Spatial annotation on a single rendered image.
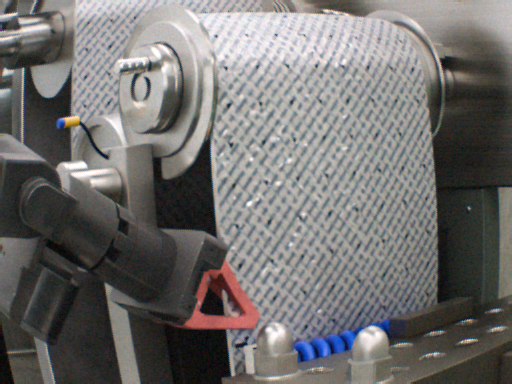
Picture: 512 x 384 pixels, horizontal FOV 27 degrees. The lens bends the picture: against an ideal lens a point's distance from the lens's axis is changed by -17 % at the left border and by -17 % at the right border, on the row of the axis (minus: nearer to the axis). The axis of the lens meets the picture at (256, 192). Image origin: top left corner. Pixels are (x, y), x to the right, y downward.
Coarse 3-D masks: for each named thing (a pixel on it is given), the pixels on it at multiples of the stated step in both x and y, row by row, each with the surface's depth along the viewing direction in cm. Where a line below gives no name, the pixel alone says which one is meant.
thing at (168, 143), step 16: (144, 32) 95; (160, 32) 93; (176, 32) 91; (176, 48) 92; (192, 48) 90; (416, 48) 105; (192, 64) 90; (192, 80) 90; (192, 96) 90; (192, 112) 90; (176, 128) 92; (192, 128) 91; (160, 144) 94; (176, 144) 92; (208, 144) 94
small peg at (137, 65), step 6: (120, 60) 90; (126, 60) 91; (132, 60) 91; (138, 60) 91; (144, 60) 92; (114, 66) 91; (120, 66) 90; (126, 66) 91; (132, 66) 91; (138, 66) 91; (144, 66) 92; (120, 72) 90; (126, 72) 91; (132, 72) 91; (138, 72) 92; (144, 72) 92
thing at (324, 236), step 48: (288, 144) 94; (336, 144) 97; (384, 144) 100; (240, 192) 91; (288, 192) 94; (336, 192) 97; (384, 192) 100; (432, 192) 104; (240, 240) 91; (288, 240) 94; (336, 240) 97; (384, 240) 100; (432, 240) 104; (288, 288) 94; (336, 288) 97; (384, 288) 100; (432, 288) 104; (240, 336) 91
